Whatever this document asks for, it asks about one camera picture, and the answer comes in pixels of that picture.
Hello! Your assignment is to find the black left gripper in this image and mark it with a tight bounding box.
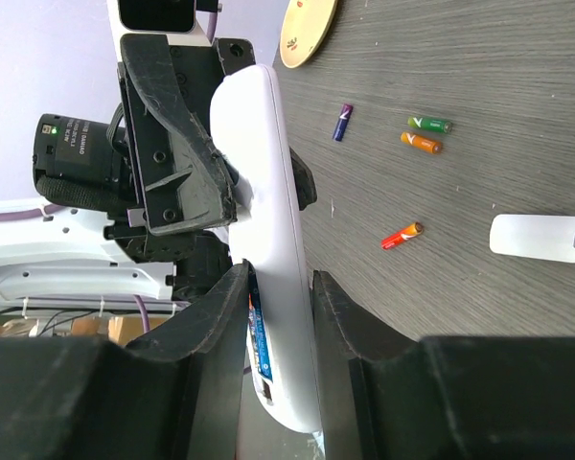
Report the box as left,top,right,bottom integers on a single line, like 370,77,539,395
120,34,317,292

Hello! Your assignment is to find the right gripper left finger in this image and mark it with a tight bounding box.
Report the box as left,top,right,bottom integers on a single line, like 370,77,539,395
0,263,249,459

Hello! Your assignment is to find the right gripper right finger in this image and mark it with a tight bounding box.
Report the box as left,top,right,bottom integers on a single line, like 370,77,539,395
312,271,575,459

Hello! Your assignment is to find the white remote control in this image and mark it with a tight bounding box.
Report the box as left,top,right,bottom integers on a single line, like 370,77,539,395
210,64,322,434

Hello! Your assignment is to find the blue battery one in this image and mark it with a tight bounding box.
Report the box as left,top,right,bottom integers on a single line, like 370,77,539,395
248,268,273,381

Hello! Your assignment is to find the white battery cover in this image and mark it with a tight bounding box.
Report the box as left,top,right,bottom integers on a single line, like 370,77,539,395
489,214,575,264

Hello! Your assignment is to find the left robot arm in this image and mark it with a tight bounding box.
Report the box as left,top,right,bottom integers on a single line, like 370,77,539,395
0,34,316,322

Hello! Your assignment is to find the dark blue battery left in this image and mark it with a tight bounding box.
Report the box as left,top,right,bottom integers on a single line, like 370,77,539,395
333,103,354,142

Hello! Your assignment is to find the red orange battery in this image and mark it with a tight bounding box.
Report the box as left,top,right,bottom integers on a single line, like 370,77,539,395
381,222,424,250

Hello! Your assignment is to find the cream floral saucer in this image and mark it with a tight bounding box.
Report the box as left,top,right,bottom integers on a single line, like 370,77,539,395
279,0,338,69

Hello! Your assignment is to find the green battery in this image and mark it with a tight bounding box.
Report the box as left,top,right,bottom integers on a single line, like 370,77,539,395
407,116,453,134

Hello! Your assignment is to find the orange battery centre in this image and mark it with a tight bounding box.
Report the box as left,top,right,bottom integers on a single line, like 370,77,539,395
401,131,443,154

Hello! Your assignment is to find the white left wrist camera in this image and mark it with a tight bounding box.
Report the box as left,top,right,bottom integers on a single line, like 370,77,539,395
106,0,222,63

